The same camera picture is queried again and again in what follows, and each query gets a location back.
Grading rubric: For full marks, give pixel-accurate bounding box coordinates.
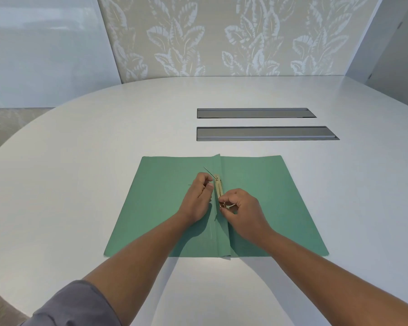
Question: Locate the person's right hand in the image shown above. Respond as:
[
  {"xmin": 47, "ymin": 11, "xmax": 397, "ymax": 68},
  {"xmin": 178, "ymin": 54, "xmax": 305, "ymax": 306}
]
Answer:
[{"xmin": 218, "ymin": 188, "xmax": 276, "ymax": 242}]

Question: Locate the person's left hand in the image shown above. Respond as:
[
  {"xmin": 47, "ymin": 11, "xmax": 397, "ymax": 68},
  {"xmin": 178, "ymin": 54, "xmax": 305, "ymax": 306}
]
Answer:
[{"xmin": 178, "ymin": 172, "xmax": 214, "ymax": 224}]

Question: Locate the brass metal file fastener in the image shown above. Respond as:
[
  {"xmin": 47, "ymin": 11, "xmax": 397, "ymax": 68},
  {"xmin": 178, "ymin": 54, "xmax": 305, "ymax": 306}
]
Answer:
[{"xmin": 203, "ymin": 166, "xmax": 229, "ymax": 211}]

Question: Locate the person's right forearm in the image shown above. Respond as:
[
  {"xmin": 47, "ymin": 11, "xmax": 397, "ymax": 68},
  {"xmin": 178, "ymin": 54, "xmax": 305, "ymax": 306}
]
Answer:
[{"xmin": 258, "ymin": 230, "xmax": 408, "ymax": 326}]

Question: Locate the person's left forearm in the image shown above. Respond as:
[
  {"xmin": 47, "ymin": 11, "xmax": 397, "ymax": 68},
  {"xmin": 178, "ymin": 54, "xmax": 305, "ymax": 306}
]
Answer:
[{"xmin": 82, "ymin": 212, "xmax": 199, "ymax": 326}]

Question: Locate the green paper file folder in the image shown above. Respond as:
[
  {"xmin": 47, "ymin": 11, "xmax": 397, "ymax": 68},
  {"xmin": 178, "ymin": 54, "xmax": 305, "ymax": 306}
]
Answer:
[{"xmin": 104, "ymin": 153, "xmax": 329, "ymax": 260}]

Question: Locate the grey shirt sleeve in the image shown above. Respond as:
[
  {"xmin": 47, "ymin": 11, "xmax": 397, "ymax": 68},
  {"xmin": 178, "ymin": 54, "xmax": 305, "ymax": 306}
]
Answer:
[{"xmin": 20, "ymin": 280, "xmax": 123, "ymax": 326}]

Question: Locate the white door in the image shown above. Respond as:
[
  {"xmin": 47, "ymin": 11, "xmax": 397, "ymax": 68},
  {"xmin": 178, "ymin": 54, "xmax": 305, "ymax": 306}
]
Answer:
[{"xmin": 346, "ymin": 0, "xmax": 408, "ymax": 113}]

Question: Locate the long grey table cable slot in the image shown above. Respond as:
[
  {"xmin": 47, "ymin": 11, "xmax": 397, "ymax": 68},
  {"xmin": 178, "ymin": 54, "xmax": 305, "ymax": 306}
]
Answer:
[{"xmin": 196, "ymin": 126, "xmax": 340, "ymax": 141}]

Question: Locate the short grey table cable slot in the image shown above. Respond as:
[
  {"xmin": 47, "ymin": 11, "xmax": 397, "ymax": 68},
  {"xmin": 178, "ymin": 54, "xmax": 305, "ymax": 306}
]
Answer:
[{"xmin": 197, "ymin": 107, "xmax": 317, "ymax": 119}]

